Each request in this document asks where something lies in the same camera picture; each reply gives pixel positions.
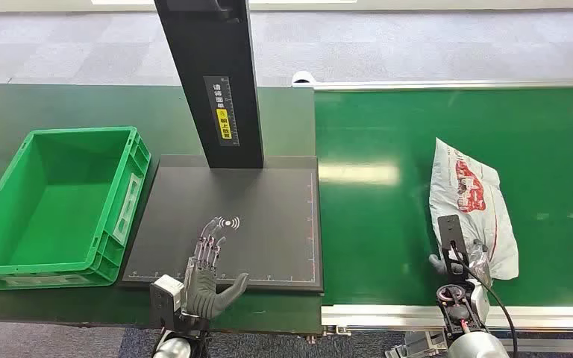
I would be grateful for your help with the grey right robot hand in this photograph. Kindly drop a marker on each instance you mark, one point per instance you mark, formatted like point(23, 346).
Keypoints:
point(437, 264)

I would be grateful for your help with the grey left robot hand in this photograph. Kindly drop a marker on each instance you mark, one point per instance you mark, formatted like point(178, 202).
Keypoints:
point(205, 291)

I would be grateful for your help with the white plastic mailer package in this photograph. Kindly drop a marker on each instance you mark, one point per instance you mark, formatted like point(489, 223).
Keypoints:
point(494, 232)

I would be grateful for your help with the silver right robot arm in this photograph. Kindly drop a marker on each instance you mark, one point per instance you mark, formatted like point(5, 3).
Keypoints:
point(469, 331)

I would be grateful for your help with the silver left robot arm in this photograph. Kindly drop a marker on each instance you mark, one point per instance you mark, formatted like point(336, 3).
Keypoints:
point(174, 346)

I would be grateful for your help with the green conveyor belt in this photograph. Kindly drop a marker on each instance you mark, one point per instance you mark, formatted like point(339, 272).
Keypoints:
point(390, 222)

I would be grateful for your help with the green plastic crate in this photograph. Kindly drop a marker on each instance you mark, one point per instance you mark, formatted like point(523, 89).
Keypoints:
point(64, 197)

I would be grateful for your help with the black scanner column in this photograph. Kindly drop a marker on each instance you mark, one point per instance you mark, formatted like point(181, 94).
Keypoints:
point(212, 49)

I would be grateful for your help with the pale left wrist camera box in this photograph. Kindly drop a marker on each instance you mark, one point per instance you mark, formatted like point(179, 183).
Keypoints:
point(170, 291)

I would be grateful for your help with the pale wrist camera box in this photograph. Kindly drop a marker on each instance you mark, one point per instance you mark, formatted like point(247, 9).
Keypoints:
point(479, 299)
point(170, 291)

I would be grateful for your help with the black bracket plate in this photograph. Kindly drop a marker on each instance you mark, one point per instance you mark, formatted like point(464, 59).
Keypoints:
point(452, 230)

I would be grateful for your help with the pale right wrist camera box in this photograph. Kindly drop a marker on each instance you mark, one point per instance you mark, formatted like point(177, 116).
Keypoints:
point(479, 299)

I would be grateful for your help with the black scanner base plate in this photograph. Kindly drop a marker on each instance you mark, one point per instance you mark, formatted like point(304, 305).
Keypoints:
point(266, 232)

